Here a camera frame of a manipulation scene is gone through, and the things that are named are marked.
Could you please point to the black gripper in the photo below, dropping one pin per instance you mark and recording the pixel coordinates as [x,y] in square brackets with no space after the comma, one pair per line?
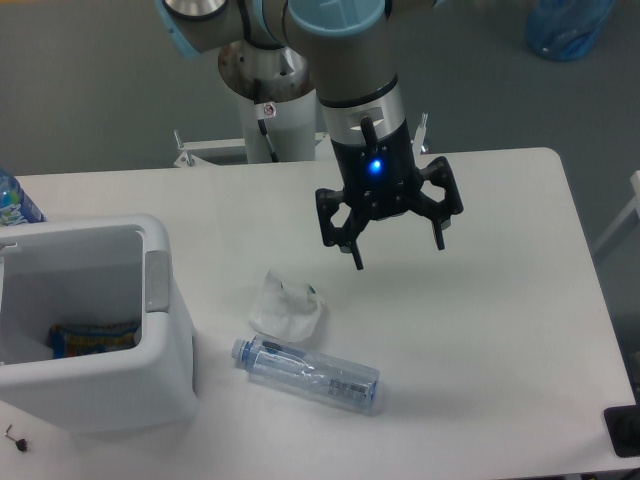
[372,175]

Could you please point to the white paper tissue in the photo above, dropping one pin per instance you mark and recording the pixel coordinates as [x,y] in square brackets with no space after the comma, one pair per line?
[287,310]

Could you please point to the clear plastic water bottle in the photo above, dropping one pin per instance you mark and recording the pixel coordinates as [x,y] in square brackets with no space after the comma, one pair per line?
[309,374]

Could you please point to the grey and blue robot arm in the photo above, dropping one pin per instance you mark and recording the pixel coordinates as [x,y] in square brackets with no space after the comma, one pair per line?
[350,61]

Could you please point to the white plastic trash can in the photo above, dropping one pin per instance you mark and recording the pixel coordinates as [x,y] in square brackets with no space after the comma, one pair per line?
[95,271]

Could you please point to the blue plastic bag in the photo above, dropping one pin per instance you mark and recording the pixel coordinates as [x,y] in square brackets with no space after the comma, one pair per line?
[565,30]

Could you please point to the black device at table edge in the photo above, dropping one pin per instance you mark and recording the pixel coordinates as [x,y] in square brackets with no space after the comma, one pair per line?
[623,427]

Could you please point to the blue yellow snack wrapper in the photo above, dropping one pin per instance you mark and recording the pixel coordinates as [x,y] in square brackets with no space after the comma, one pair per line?
[72,340]

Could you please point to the blue labelled bottle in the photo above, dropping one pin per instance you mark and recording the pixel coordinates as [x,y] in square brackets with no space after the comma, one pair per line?
[16,206]

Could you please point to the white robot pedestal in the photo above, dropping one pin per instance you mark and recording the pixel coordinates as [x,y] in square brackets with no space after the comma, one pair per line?
[276,100]

